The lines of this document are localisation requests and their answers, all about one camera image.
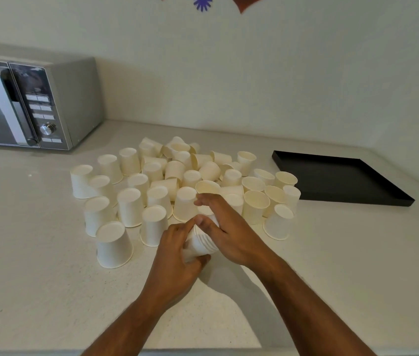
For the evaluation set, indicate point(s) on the person's left hand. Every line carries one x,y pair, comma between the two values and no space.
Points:
170,259

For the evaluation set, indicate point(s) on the person's right hand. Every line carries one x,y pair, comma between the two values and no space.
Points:
239,237

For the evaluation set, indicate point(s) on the person's left thumb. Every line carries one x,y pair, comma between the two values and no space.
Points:
199,261

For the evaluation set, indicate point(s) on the person's right thumb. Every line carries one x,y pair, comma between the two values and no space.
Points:
206,225

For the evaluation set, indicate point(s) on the nested white cup stack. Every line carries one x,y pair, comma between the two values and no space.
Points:
199,244

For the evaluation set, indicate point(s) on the person's right forearm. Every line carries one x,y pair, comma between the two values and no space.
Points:
313,311

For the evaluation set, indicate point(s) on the person's left forearm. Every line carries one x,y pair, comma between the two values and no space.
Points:
127,326

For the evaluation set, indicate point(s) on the pile of white paper cups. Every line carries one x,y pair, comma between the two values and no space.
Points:
129,207

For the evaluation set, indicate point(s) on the black flat tray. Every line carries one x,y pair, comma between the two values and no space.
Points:
339,177

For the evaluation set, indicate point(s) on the silver microwave oven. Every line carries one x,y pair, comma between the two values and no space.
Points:
75,103

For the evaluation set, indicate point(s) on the purple flower wall sticker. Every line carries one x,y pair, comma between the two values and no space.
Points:
202,2

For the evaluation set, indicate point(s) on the red heart wall decoration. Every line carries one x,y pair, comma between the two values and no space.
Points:
245,1

